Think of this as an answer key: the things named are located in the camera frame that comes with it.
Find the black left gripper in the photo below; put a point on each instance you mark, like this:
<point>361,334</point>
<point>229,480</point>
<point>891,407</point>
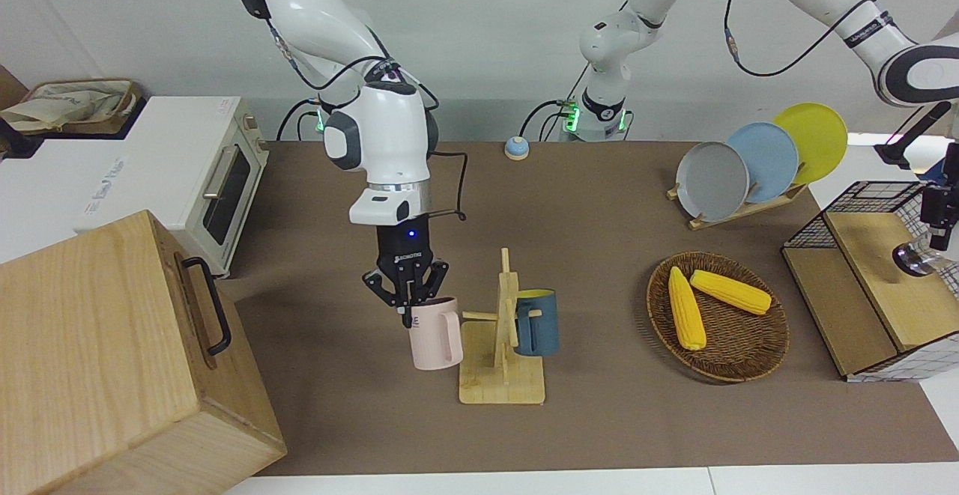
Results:
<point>944,207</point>

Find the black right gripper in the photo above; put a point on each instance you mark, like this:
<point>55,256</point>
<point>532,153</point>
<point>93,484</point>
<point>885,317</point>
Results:
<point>404,244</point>

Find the pink mug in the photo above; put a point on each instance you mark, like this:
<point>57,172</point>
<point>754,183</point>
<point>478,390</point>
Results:
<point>434,338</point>

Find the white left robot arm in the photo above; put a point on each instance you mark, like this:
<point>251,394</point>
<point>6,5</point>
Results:
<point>659,1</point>

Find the wooden mug tree stand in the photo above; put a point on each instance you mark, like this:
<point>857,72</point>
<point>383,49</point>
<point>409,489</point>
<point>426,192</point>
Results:
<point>498,383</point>

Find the dark blue mug yellow inside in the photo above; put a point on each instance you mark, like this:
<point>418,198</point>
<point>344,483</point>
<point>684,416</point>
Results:
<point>541,326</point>

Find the yellow plate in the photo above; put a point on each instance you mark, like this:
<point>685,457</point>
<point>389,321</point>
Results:
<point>820,132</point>

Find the small blue bottle top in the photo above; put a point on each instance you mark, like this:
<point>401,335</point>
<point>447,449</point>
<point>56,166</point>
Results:
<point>516,149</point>

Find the wooden plate rack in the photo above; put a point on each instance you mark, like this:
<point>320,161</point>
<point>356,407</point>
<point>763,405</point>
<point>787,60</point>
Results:
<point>764,207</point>

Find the light blue plate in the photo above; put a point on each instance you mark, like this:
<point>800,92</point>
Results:
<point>768,158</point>

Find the yellow corn cob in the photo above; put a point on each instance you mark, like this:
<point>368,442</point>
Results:
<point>685,311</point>
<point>730,293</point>

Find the round brown wicker basket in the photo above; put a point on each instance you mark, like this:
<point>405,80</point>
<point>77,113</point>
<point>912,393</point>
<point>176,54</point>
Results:
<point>734,345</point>

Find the brown table mat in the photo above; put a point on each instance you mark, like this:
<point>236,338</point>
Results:
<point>599,420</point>

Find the grey plate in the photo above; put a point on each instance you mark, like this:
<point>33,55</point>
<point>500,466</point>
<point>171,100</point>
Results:
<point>712,180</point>

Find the white toaster oven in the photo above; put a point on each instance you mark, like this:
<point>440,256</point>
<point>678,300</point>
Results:
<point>172,158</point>

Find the wooden cabinet box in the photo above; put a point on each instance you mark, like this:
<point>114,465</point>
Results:
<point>97,360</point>

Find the brown wooden tray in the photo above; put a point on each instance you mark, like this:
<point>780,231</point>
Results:
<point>135,102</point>

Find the beige cloth bag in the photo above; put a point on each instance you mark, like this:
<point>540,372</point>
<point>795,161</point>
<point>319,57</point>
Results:
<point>60,105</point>

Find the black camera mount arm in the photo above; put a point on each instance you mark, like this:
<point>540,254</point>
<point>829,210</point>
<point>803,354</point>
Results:
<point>910,135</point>

